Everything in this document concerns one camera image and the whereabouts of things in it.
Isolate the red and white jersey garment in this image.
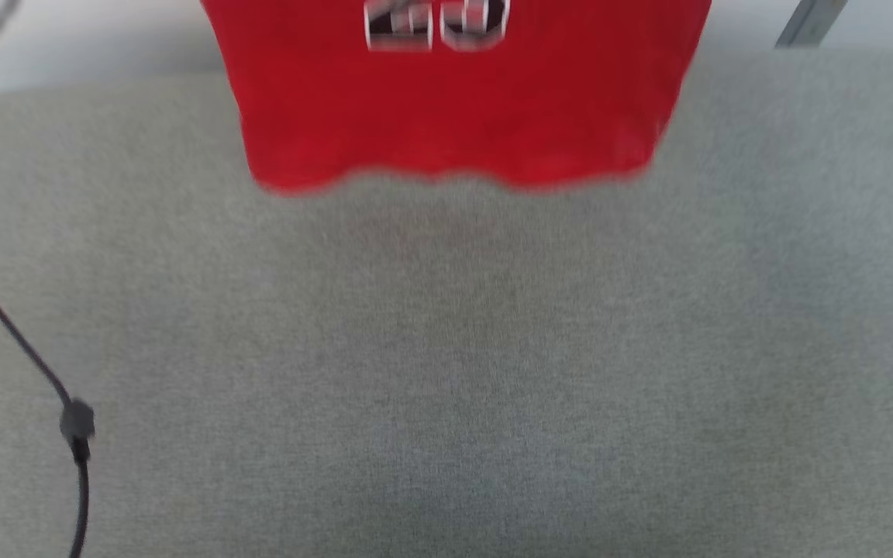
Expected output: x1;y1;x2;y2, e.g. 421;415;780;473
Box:
200;0;713;195

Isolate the grey metal frame bar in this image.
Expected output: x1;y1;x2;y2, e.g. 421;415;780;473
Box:
774;0;850;49

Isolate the thin black robot arm cable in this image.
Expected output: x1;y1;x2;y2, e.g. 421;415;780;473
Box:
0;244;96;558

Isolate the grey fabric sofa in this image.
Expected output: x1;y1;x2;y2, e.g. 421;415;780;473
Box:
0;46;893;558

